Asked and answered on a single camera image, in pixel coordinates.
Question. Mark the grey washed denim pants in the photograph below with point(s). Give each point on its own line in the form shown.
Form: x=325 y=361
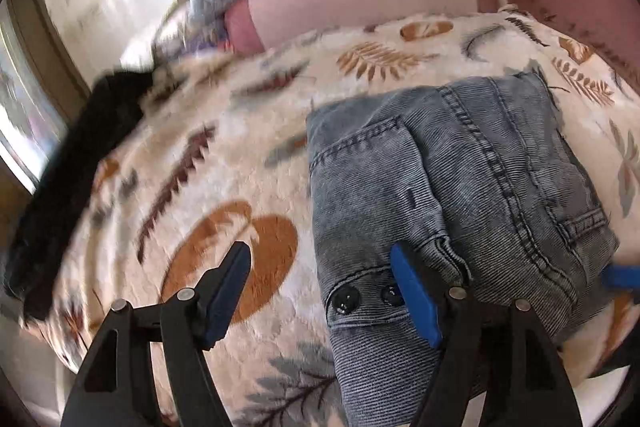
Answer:
x=450 y=177

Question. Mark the cream leaf-print blanket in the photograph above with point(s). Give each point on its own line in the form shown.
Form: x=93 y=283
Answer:
x=210 y=167

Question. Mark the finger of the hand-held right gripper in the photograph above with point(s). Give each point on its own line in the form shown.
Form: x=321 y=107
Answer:
x=622 y=278

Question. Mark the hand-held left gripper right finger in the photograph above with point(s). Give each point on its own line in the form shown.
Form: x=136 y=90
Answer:
x=415 y=297

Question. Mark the white pillow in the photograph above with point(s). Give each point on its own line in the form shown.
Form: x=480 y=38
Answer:
x=160 y=37

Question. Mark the stained glass window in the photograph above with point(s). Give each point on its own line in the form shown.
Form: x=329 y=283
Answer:
x=25 y=107

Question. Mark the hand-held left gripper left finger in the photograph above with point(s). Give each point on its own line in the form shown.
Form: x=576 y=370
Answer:
x=225 y=302

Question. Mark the black garment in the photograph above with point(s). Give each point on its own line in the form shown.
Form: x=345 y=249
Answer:
x=65 y=187

